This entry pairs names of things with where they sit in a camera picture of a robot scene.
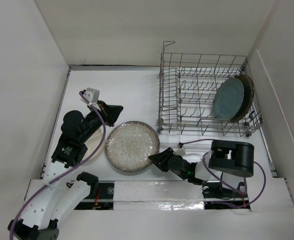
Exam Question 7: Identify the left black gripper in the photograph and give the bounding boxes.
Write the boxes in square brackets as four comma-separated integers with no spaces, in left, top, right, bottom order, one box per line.
[79,100,123,143]

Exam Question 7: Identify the speckled white dark-rimmed plate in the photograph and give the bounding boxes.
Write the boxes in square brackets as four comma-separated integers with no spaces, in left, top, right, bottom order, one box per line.
[105,121,160,173]

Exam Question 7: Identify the blue-grey round plate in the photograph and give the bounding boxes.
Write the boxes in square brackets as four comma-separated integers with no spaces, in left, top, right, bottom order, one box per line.
[212,78,244,121]

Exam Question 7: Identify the brown glazed round plate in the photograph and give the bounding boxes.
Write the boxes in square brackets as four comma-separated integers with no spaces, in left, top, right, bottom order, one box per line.
[229,74,255,123]

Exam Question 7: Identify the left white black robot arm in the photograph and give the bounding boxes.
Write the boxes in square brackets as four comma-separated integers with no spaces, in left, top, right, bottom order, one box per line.
[8,100,124,240]

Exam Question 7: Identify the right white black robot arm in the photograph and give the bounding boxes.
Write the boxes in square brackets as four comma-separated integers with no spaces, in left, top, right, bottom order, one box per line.
[148,138,255,197]

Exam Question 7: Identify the cream divided plate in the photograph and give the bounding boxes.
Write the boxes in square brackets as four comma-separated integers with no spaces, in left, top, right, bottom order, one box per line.
[83,128,106,162]

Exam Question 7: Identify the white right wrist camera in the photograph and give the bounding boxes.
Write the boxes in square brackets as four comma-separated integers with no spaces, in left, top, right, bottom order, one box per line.
[175,142,186,157]

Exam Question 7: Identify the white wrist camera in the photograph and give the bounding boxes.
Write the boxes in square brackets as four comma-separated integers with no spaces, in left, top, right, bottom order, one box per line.
[175,142,186,157]
[79,87,100,104]

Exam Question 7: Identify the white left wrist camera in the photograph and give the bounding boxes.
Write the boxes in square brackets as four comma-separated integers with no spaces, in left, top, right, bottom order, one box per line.
[79,87,100,104]

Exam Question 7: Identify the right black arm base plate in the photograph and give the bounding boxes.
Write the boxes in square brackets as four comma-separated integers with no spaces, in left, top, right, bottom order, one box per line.
[202,181,250,210]

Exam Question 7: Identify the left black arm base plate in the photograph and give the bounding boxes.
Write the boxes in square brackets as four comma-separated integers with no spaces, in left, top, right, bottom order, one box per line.
[74,181,115,211]

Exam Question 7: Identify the grey wire dish rack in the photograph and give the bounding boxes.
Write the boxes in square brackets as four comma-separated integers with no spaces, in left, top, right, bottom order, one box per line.
[157,41,263,137]

